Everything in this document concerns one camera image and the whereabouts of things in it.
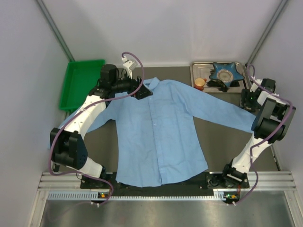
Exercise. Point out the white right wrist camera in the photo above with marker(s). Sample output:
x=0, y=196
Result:
x=256, y=89

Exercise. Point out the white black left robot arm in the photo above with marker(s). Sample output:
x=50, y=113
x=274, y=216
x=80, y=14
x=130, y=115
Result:
x=67, y=142

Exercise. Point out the blue star-shaped dish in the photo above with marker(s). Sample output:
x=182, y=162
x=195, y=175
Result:
x=225, y=73

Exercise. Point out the orange cup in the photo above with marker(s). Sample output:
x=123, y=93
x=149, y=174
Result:
x=199, y=83

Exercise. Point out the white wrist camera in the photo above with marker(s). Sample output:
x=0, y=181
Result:
x=256, y=89
x=129, y=66

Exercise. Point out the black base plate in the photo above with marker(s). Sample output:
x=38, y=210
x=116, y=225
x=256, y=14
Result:
x=199, y=185

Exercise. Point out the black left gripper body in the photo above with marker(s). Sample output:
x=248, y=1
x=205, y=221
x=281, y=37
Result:
x=138, y=85

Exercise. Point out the black comb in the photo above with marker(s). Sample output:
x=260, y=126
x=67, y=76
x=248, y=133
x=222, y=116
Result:
x=217, y=86

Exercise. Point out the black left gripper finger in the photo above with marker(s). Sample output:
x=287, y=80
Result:
x=139, y=88
x=144, y=92

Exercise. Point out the green plastic tray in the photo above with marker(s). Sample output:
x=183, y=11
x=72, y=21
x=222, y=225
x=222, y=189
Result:
x=80, y=78

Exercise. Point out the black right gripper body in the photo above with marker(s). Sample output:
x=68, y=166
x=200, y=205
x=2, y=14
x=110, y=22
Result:
x=245, y=101

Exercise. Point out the silver metal tray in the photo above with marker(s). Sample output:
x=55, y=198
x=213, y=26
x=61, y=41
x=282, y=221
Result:
x=204, y=70

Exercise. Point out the light blue button shirt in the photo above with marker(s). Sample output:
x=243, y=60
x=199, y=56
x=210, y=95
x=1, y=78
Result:
x=157, y=138

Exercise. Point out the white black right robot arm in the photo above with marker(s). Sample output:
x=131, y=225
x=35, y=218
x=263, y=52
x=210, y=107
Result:
x=270, y=125

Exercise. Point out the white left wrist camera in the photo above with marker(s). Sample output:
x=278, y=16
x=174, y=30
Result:
x=129, y=66

